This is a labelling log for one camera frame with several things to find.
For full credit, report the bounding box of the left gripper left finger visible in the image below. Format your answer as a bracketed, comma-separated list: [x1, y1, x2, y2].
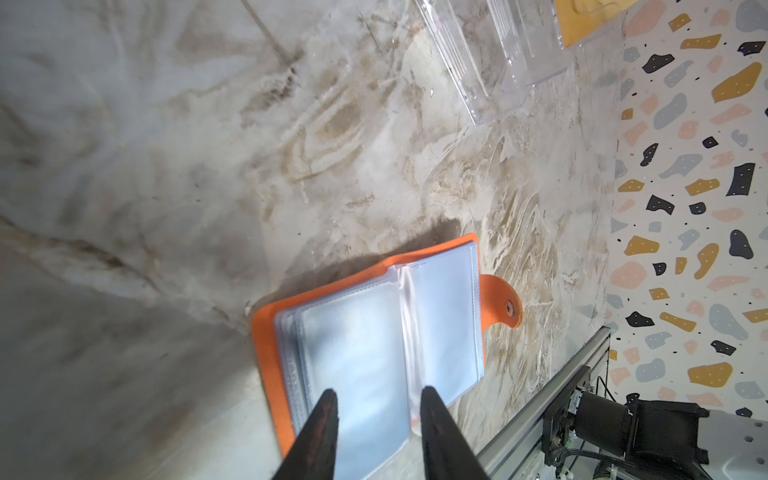
[272, 389, 339, 480]

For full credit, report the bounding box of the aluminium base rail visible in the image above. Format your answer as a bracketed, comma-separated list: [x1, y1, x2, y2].
[477, 326, 611, 479]

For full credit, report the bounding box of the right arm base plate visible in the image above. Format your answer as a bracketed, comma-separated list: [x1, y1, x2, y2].
[541, 365, 591, 472]

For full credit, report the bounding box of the clear acrylic card stand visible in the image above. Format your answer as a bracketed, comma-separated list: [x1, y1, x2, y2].
[415, 0, 570, 125]

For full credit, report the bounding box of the orange card holder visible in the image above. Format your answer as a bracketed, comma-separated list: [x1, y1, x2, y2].
[252, 234, 523, 479]

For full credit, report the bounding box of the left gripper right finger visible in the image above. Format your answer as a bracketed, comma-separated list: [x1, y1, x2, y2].
[420, 386, 489, 480]

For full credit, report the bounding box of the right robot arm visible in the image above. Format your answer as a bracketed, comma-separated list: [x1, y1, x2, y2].
[553, 393, 767, 479]

